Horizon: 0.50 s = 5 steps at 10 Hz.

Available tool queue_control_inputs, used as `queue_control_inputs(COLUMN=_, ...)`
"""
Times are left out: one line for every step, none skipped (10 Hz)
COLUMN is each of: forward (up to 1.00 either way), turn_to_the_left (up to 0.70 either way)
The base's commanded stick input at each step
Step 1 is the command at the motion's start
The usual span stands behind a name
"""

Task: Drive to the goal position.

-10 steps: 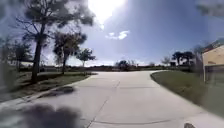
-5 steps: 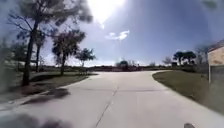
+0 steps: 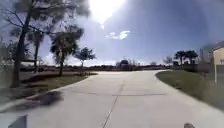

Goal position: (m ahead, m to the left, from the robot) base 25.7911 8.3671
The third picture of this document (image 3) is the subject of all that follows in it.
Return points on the low dark hedge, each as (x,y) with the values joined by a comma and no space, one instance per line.
(126,67)

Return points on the small dark tree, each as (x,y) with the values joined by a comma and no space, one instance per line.
(84,55)

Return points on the pale concrete road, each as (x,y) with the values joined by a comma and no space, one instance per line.
(133,100)

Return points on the palm tree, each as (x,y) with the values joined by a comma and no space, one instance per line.
(36,43)
(63,46)

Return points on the grass verge with mulch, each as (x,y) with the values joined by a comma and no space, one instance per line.
(43,81)

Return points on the group of palm trees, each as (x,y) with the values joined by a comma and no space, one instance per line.
(186,56)

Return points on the green grass verge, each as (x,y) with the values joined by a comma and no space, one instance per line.
(193,83)

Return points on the tall bare-trunk tree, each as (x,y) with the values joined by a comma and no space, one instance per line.
(20,46)

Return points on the robot's own part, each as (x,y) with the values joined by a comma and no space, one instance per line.
(188,125)

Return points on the beige building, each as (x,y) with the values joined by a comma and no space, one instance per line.
(218,55)

